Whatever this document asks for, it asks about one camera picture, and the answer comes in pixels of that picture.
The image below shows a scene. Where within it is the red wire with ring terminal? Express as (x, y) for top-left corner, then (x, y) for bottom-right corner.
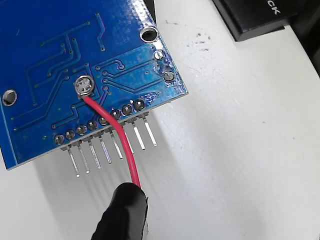
(73, 74), (142, 189)

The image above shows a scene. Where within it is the black box with white lettering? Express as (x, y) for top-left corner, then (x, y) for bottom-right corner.
(212, 0), (300, 43)

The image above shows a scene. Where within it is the blue printed circuit board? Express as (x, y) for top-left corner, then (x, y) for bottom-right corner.
(0, 0), (190, 172)

